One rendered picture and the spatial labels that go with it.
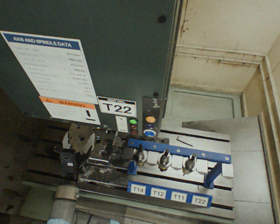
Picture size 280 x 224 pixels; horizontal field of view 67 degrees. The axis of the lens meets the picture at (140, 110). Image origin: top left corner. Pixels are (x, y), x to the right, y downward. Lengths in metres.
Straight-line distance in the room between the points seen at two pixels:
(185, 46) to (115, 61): 1.28
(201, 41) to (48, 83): 1.29
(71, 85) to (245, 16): 1.28
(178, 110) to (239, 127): 0.53
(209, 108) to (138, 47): 1.62
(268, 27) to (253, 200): 1.08
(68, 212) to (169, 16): 0.66
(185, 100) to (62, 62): 1.59
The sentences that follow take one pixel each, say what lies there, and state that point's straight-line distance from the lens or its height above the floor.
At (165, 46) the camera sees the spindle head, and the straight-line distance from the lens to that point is 0.38.
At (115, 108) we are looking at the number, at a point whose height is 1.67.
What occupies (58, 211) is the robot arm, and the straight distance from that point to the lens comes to 0.79.
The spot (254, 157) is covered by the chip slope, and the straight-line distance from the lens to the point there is 1.57.
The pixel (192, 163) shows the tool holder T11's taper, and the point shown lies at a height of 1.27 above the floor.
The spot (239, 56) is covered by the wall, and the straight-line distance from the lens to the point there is 1.79.
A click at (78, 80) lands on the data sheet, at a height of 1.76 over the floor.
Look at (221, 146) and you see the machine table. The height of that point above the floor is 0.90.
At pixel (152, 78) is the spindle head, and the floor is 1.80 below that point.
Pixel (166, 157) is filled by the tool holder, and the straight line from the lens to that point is 0.91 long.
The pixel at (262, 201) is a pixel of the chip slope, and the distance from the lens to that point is 1.48.
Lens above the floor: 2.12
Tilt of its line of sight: 56 degrees down
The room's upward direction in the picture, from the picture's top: 1 degrees counter-clockwise
